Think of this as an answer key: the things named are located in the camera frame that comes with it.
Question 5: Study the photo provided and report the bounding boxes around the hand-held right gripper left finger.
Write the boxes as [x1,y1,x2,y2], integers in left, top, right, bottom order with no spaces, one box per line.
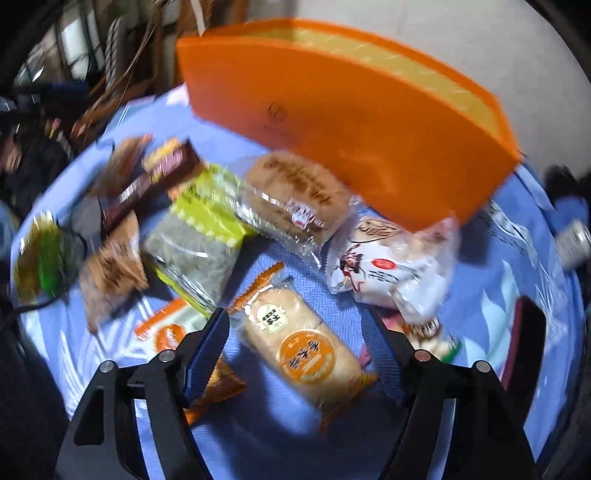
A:
[55,307,230,480]

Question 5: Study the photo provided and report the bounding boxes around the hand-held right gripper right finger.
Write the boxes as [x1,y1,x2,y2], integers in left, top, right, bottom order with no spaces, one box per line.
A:
[362,305,536,480]

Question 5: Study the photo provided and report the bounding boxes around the bread loaf packet orange label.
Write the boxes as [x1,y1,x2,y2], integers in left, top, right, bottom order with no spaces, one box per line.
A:
[229,263,379,432]

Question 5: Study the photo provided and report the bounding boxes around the pile of assorted snack packets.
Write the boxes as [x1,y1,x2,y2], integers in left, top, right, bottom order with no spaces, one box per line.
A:
[78,136,462,425]

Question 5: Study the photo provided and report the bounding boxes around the green snack packet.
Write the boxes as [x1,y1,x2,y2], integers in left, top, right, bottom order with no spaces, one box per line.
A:
[37,247,72,296]

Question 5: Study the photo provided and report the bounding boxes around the yellow clear snack packet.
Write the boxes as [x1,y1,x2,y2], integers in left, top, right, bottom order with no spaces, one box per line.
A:
[14,215,61,289]

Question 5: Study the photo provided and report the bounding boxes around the orange cardboard box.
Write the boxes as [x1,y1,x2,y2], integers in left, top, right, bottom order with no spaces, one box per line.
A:
[177,17,522,232]

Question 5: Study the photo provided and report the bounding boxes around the blue printed tablecloth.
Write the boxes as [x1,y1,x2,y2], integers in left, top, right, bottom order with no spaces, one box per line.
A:
[9,85,591,480]

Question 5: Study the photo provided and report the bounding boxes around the black smartphone red case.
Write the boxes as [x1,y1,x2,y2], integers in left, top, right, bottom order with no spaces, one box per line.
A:
[501,295,549,398]

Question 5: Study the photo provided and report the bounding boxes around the white drink can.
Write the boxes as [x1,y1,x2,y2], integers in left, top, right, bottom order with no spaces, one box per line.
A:
[556,219,591,271]

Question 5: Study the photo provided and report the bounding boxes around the black cable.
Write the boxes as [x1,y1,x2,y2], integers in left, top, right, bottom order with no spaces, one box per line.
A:
[0,231,88,324]

